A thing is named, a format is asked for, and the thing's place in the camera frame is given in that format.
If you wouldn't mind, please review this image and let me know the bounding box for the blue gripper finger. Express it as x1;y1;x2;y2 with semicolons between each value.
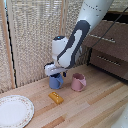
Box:
62;71;67;78

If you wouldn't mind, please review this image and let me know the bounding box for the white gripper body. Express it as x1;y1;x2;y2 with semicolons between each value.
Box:
44;62;68;78

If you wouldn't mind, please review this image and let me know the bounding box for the blue mug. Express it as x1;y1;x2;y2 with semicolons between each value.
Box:
48;73;65;91

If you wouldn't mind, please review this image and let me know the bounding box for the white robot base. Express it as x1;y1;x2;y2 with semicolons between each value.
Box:
110;105;128;128

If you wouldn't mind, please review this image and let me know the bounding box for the pink mug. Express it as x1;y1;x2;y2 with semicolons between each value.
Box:
70;72;88;93

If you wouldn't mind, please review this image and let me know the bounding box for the yellow rectangular block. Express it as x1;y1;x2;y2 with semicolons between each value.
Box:
47;91;65;105

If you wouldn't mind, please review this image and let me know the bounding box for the white floral rim plate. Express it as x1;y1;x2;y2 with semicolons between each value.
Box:
0;94;36;128

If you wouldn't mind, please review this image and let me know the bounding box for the dark drawer cabinet frame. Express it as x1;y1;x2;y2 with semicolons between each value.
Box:
86;9;128;83

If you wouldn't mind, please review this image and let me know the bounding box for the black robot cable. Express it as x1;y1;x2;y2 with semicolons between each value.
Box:
91;7;128;48

